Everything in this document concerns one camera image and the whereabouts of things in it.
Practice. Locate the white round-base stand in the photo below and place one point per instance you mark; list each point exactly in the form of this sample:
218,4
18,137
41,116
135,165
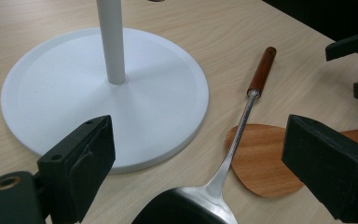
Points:
74,93

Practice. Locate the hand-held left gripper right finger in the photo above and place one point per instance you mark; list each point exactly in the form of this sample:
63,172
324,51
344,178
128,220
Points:
329,168

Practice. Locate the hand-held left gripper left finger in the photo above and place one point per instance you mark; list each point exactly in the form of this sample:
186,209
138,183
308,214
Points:
74,168

